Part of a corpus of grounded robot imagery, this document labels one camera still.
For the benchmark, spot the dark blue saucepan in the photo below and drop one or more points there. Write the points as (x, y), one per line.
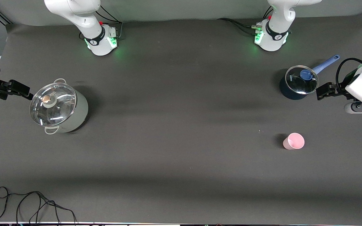
(289, 94)

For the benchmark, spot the glass lid with blue knob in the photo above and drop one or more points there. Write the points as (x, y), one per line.
(300, 83)

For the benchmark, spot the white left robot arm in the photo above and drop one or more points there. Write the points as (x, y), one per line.
(278, 18)

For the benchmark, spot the glass lid with tan knob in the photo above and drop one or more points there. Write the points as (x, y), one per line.
(58, 106)

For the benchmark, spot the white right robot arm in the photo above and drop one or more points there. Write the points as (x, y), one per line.
(86, 18)

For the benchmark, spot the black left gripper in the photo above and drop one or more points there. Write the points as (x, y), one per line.
(339, 89)

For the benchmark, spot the pink plastic cup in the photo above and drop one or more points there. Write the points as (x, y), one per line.
(294, 142)

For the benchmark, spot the white stock pot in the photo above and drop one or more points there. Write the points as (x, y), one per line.
(80, 110)

